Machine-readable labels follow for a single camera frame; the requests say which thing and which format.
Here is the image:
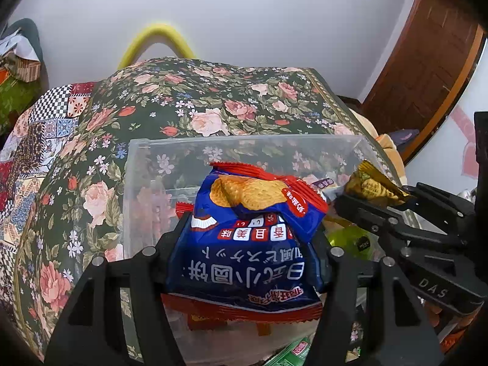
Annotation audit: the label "green round jelly cup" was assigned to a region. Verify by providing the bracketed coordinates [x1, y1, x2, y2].
[327, 226, 372, 260]

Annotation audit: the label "green snack packet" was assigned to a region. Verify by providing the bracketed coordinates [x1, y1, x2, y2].
[264, 336, 312, 366]

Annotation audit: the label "yellow fleece blanket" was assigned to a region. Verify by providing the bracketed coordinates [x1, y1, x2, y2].
[352, 110, 408, 184]

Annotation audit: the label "brown wooden door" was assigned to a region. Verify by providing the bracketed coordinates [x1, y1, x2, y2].
[362, 0, 486, 162]

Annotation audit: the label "patchwork quilt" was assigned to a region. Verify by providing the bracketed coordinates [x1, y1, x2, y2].
[0, 81, 99, 275]

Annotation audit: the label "floral green bedspread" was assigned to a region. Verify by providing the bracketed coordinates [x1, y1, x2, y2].
[11, 56, 405, 363]

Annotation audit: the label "white wardrobe with hearts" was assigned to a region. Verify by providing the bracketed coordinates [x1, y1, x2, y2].
[406, 47, 487, 194]

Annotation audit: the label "red white snack pack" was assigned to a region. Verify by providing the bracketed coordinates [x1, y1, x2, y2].
[175, 202, 271, 336]

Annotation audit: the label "purple white snack bar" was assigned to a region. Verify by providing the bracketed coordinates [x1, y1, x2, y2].
[311, 178, 338, 191]

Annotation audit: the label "blue biscuit snack bag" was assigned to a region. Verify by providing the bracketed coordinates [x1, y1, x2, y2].
[162, 162, 328, 323]

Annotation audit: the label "yellow padded bed rail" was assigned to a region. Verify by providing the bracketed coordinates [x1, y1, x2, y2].
[117, 23, 196, 70]

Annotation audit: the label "gold snack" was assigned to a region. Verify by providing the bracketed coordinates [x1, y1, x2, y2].
[344, 160, 414, 207]

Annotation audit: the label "pile of clothes on chair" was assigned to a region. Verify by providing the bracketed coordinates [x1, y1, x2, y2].
[1, 18, 44, 135]

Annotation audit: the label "clear plastic storage box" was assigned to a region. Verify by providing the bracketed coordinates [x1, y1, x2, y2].
[123, 135, 389, 365]

